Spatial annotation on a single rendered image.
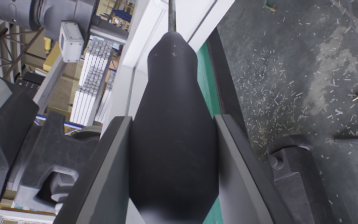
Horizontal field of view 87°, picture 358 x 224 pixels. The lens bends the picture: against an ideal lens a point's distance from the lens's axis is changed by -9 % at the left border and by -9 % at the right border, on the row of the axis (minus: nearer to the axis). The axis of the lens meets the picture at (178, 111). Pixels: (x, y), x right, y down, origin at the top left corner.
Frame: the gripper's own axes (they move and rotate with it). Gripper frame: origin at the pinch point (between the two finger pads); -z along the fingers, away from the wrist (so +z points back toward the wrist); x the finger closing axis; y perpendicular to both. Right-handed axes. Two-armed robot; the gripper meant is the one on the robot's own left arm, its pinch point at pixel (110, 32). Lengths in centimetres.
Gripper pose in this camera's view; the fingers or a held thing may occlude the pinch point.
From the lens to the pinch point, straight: 37.9
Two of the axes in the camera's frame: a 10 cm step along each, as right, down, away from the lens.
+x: -4.9, 5.6, 6.7
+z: -8.7, -2.9, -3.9
